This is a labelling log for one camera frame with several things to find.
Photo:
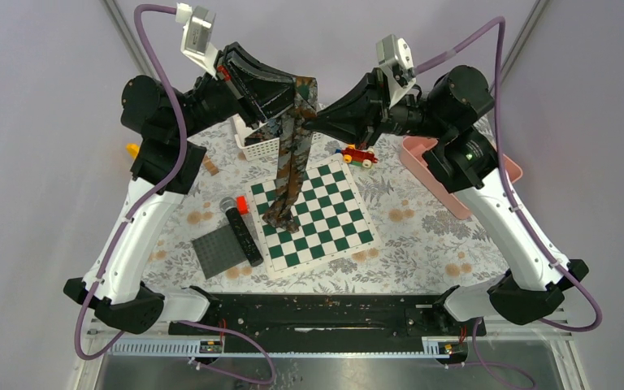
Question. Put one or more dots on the floral table mat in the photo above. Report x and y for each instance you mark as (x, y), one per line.
(423, 247)

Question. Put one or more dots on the small red block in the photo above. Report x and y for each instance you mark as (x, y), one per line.
(242, 205)

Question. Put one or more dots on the green white chessboard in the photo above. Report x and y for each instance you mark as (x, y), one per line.
(332, 217)

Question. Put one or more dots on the grey lego baseplate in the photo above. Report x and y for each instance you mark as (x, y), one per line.
(218, 251)

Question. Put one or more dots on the yellow blue toy crane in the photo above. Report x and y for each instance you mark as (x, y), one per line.
(132, 150)

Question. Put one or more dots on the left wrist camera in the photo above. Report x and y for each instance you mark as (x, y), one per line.
(197, 23)

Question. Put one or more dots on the black microphone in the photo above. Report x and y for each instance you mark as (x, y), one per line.
(228, 206)

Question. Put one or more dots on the red toy car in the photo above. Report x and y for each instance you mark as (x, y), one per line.
(359, 157)

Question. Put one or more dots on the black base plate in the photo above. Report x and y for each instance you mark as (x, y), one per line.
(318, 323)

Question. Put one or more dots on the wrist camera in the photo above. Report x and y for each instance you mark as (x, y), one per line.
(396, 62)
(197, 23)

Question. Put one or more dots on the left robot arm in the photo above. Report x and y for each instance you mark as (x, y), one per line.
(163, 174)

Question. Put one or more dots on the pink compartment tray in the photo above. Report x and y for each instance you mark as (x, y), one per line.
(446, 169)

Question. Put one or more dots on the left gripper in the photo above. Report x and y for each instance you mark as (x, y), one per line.
(261, 91)

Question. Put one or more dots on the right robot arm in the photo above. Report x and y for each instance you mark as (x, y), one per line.
(538, 274)

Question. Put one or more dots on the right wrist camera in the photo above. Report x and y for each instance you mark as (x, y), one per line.
(396, 62)

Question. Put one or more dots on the white plastic basket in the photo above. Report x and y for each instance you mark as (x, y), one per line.
(258, 142)

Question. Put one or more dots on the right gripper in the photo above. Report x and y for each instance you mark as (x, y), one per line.
(361, 115)

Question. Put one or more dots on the brown floral tie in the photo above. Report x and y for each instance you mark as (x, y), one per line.
(290, 176)

